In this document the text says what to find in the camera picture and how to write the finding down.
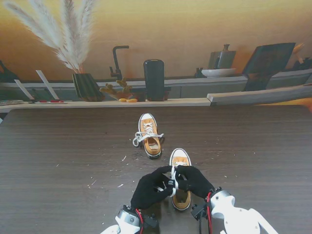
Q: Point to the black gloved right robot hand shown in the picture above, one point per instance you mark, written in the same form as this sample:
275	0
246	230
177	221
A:
195	180

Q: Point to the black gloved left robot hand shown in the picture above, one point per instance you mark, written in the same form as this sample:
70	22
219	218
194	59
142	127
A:
148	192

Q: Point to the orange canvas sneaker with laces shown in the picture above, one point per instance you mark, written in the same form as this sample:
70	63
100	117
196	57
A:
152	148

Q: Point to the long white shoelace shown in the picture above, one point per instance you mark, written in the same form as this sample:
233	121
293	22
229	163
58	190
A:
139	137

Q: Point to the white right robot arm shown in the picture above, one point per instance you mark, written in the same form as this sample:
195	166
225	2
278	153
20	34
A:
239	217

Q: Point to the dark low stand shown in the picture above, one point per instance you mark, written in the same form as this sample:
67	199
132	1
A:
168	93

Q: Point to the yellow oval fruit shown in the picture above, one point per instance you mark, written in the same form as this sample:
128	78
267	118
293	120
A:
122	100
132	100

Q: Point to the grey wooden plank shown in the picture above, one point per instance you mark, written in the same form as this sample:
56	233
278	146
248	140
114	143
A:
256	96

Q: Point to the yellow cactus ornament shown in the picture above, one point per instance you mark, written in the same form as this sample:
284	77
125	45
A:
122	92

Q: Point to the small black holder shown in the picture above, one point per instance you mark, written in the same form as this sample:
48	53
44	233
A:
198	72

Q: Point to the black cylindrical canister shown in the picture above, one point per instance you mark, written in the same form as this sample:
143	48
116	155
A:
153	80

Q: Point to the white bowl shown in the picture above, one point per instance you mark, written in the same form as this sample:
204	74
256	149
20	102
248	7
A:
217	72

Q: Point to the dark green ribbed vase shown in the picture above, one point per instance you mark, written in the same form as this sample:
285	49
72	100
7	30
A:
85	86

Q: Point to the grey metal pot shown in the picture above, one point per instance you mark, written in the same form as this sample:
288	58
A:
224	59

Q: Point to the red flat strips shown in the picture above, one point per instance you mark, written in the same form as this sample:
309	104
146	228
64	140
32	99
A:
52	101

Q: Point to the black kitchen faucet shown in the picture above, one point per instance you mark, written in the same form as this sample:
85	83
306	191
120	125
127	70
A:
116	61

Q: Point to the long white slat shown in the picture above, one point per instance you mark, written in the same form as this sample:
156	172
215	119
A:
47	84

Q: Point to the short white slat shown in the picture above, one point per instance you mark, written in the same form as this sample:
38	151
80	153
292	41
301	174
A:
24	89

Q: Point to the white pampas grass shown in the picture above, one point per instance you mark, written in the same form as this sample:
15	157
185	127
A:
73	36

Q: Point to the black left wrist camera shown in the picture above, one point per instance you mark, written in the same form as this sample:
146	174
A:
150	220

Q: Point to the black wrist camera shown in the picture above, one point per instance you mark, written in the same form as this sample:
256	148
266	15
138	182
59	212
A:
150	220
198	212

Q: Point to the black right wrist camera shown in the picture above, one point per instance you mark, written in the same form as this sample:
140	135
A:
198	212

